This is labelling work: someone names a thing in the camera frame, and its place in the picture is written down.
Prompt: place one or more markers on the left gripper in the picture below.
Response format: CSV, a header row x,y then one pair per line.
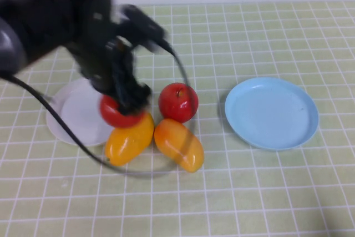
x,y
97,62

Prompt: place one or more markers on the red apple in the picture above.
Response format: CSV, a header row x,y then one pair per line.
x,y
174,106
111,112

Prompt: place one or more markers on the yellow mango with green stem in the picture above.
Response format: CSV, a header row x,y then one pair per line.
x,y
127,142

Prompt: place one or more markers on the yellow orange mango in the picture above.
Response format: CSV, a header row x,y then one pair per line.
x,y
174,140

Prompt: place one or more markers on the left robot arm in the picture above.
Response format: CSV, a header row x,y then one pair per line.
x,y
41,20

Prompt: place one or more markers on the white round plate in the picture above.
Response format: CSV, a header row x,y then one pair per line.
x,y
83,115

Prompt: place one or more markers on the light blue round plate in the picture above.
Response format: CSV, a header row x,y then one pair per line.
x,y
271,115

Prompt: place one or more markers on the green checkered tablecloth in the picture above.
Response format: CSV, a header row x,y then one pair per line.
x,y
249,192

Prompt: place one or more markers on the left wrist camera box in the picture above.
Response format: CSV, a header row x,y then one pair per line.
x,y
144,26

